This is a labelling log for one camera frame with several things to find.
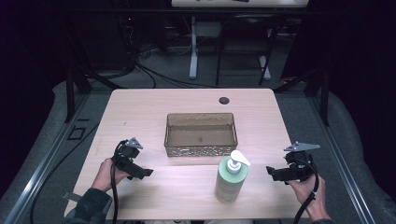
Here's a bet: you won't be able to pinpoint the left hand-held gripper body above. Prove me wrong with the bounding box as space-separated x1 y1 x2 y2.
112 137 144 172

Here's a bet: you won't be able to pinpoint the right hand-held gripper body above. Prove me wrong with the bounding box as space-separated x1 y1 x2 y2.
283 141 321 183

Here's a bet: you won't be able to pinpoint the green pump bottle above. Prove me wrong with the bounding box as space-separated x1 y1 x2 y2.
214 149 251 204

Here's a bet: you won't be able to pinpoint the brown transparent plastic basket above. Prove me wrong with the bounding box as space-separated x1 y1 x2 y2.
163 112 239 158

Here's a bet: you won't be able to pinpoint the person's right hand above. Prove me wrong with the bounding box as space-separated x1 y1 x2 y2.
286 174 332 222

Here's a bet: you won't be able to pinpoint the person's left hand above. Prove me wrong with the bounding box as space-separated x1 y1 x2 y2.
91 158 132 193

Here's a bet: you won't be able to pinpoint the black metal stand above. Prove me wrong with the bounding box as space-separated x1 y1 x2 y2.
64 65 125 124
274 66 331 127

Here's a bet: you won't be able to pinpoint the white desk leg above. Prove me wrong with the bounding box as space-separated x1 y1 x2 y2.
258 55 272 81
189 16 199 80

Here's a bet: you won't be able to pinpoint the black chair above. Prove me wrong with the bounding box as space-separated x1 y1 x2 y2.
215 13 286 87

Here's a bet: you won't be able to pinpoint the left hand-held gripper black cable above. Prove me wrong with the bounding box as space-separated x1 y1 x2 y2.
109 139 129 224

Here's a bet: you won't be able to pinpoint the hand-held gripper black cable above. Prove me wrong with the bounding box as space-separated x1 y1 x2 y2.
293 158 320 224
109 139 129 224

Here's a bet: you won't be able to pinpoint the right hand-held gripper black cable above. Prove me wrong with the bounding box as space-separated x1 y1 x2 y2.
293 158 320 224

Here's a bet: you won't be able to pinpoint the aluminium floor rail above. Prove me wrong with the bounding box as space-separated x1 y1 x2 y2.
306 96 376 224
3 92 92 224

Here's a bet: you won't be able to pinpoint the thin black floor cable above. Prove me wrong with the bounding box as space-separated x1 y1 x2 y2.
29 123 101 224

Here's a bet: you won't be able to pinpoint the black floor cables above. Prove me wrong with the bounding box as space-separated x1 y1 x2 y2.
134 61 219 90

